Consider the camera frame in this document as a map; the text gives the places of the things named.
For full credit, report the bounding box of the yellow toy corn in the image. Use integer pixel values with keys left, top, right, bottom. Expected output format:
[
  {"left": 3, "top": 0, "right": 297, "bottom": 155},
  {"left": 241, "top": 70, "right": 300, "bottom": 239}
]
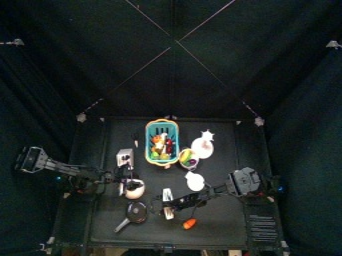
[{"left": 181, "top": 149, "right": 193, "bottom": 164}]

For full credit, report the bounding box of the white toy pot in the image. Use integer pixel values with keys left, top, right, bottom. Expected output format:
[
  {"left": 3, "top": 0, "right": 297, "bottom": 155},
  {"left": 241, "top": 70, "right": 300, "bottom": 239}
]
[{"left": 123, "top": 178, "right": 147, "bottom": 201}]

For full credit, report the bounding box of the white toy toaster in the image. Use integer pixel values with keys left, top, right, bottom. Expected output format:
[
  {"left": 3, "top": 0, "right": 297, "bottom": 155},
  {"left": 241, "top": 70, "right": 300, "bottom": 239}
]
[{"left": 115, "top": 148, "right": 135, "bottom": 168}]

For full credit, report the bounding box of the small white plate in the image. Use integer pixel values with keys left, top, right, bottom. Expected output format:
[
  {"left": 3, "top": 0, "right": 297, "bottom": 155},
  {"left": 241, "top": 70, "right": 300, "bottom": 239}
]
[{"left": 185, "top": 171, "right": 208, "bottom": 193}]

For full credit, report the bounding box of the orange toy carrot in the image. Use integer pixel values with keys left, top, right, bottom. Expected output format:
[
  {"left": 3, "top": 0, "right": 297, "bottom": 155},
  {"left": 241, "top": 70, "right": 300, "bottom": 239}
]
[{"left": 182, "top": 218, "right": 198, "bottom": 231}]

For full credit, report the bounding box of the black toy frying pan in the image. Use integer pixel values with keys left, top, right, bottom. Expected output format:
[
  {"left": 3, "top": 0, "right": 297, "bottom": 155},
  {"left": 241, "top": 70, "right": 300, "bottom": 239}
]
[{"left": 114, "top": 201, "right": 149, "bottom": 234}]

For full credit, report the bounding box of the small round bowl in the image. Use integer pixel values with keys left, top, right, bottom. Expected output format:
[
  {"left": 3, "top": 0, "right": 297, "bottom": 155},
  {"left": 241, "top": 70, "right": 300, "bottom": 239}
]
[{"left": 178, "top": 147, "right": 202, "bottom": 171}]

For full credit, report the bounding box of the teal basket with orange rim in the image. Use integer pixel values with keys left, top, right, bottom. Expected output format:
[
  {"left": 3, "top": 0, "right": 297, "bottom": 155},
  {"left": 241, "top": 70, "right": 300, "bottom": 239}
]
[{"left": 145, "top": 118, "right": 181, "bottom": 167}]

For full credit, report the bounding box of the large white round plate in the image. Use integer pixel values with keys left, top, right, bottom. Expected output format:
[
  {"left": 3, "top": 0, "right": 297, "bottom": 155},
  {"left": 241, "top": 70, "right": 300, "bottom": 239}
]
[{"left": 190, "top": 137, "right": 217, "bottom": 160}]

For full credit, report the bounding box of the white text label sticker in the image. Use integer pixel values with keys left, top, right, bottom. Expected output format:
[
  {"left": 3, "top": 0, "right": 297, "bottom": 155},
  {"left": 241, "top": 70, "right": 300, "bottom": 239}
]
[{"left": 248, "top": 213, "right": 278, "bottom": 244}]

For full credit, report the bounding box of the white star shaped dish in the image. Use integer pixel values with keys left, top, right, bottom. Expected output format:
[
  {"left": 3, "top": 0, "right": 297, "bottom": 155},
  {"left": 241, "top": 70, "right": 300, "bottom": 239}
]
[{"left": 201, "top": 129, "right": 217, "bottom": 141}]

